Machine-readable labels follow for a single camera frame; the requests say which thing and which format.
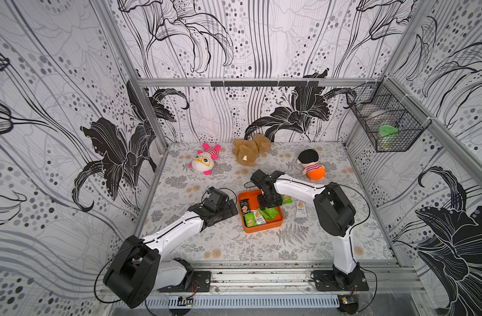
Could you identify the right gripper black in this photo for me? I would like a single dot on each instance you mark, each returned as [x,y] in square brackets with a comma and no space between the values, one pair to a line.
[269,198]

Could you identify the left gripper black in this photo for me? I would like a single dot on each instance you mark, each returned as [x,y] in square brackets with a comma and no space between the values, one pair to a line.
[227,210]

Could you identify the green cookie packet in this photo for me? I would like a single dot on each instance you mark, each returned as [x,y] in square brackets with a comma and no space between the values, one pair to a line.
[269,214]
[286,199]
[250,220]

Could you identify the yellow cookie packet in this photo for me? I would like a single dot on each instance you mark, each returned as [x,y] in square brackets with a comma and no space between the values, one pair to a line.
[259,218]

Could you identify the orange storage box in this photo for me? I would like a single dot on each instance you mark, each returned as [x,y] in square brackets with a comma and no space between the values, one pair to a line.
[252,196]

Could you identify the black cookie packet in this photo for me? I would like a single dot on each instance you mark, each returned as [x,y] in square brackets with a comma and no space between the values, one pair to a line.
[245,206]
[301,211]

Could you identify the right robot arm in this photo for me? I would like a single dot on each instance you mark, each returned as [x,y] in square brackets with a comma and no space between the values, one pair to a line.
[335,213]

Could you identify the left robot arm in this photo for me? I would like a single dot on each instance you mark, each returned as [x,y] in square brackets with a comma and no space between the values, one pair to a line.
[142,264]

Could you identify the pink white owl plush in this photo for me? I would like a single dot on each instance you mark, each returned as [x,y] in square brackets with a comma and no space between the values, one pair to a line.
[204,160]

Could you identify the brown teddy bear plush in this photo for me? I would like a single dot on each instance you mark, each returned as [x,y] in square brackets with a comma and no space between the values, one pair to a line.
[247,151]

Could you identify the black-haired doll orange dress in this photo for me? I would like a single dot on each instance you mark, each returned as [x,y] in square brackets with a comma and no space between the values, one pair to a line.
[312,168]

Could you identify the green lid jar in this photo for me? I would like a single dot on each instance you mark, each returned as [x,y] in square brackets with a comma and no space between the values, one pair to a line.
[386,136]

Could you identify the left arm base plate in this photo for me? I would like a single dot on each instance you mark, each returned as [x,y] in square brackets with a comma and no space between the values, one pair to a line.
[195,281]

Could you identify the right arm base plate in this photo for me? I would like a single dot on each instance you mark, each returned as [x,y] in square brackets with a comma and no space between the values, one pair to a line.
[335,280]

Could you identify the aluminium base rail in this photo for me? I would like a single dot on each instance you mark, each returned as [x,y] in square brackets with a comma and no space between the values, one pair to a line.
[298,279]

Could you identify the black wire basket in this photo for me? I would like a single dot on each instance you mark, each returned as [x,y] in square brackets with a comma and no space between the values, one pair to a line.
[375,105]

